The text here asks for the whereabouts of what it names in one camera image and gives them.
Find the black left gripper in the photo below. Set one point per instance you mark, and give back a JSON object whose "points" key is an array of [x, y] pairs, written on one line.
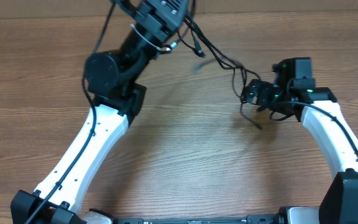
{"points": [[161, 21]]}

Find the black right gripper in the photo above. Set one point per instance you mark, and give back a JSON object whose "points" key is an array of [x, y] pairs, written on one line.
{"points": [[260, 89]]}

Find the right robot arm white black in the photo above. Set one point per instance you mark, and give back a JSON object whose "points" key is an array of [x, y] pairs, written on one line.
{"points": [[294, 93]]}

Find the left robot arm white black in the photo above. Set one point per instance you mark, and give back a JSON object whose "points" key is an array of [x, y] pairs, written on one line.
{"points": [[109, 83]]}

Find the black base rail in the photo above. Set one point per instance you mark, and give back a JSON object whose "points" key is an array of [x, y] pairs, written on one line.
{"points": [[197, 219]]}

